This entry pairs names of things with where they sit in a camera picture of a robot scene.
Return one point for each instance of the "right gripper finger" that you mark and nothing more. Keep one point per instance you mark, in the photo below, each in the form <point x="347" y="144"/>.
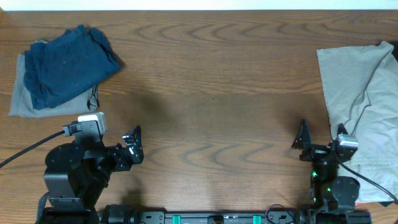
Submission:
<point x="303" y="137"/>
<point x="341" y="129"/>

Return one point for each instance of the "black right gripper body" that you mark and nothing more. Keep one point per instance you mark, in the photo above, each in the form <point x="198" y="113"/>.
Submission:
<point x="319" y="149"/>

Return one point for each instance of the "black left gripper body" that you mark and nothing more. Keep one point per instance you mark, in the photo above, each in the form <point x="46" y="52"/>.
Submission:
<point x="125" y="154"/>

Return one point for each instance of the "dark blue shorts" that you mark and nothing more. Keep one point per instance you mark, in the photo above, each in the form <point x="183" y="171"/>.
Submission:
<point x="64" y="68"/>

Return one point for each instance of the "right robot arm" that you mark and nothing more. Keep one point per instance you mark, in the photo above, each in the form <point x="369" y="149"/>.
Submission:
<point x="333" y="196"/>

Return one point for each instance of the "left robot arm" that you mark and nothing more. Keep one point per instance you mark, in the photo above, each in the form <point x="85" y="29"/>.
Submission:
<point x="79" y="171"/>

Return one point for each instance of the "beige garment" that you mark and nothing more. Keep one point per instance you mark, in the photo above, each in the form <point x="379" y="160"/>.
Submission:
<point x="360" y="91"/>

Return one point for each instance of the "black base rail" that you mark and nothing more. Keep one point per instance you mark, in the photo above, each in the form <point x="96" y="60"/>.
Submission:
<point x="273" y="215"/>

